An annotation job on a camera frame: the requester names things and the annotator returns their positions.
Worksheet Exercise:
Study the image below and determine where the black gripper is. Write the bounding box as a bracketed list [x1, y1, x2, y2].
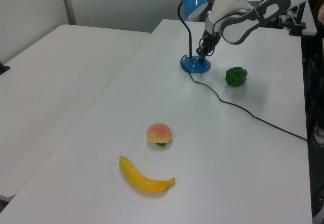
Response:
[196, 30, 222, 64]

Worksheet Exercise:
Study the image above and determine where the blue desk lamp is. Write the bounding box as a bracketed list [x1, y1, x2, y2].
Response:
[176, 0, 212, 73]

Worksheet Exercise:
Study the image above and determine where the green bell pepper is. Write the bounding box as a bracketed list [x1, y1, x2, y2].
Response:
[225, 66, 248, 87]

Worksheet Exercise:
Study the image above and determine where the black electronics box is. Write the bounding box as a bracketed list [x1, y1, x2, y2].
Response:
[262, 14, 284, 29]

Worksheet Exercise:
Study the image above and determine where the pink yellow peach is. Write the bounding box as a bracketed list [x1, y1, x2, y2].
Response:
[146, 122, 174, 148]

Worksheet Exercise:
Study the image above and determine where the black clamped pole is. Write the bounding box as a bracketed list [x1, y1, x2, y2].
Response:
[289, 1, 312, 36]

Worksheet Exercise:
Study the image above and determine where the white sneaker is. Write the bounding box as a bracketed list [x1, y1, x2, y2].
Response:
[312, 126, 324, 147]

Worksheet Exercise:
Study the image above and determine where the yellow banana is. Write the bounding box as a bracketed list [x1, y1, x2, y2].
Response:
[118, 155, 176, 194]

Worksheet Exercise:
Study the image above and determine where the black clamp at table edge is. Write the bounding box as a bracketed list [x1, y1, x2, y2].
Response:
[0, 61, 11, 75]

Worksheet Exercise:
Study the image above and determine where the black lamp power cable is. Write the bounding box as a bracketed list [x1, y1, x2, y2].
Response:
[180, 54, 308, 142]

